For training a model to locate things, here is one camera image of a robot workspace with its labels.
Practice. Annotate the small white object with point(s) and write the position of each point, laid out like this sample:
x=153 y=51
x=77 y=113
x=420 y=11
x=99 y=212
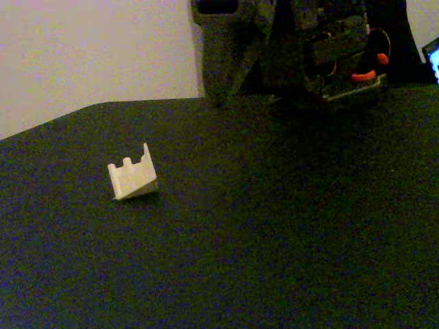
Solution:
x=132 y=178

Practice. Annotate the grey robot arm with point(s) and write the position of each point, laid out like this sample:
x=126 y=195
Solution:
x=329 y=44

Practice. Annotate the dark blue desk mat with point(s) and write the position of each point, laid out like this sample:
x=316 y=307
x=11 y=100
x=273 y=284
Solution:
x=219 y=222

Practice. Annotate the black clamp with orange tips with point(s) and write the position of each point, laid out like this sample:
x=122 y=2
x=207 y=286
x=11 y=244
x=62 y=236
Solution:
x=365 y=76

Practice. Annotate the laptop screen edge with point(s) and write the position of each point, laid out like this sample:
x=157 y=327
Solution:
x=433 y=56

